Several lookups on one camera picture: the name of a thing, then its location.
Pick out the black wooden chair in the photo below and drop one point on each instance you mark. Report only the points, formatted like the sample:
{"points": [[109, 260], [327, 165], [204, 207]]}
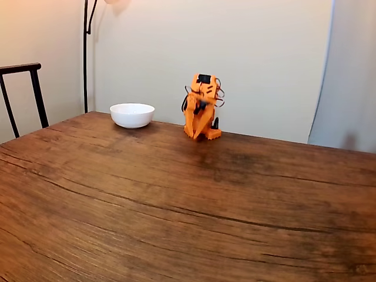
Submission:
{"points": [[36, 88]]}

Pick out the pale curtain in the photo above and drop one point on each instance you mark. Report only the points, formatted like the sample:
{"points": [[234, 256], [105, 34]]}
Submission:
{"points": [[346, 73]]}

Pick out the black floor lamp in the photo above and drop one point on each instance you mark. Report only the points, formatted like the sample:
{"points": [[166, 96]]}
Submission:
{"points": [[85, 58]]}

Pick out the white bowl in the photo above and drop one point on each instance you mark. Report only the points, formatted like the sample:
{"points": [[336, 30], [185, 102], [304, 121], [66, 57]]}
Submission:
{"points": [[132, 116]]}

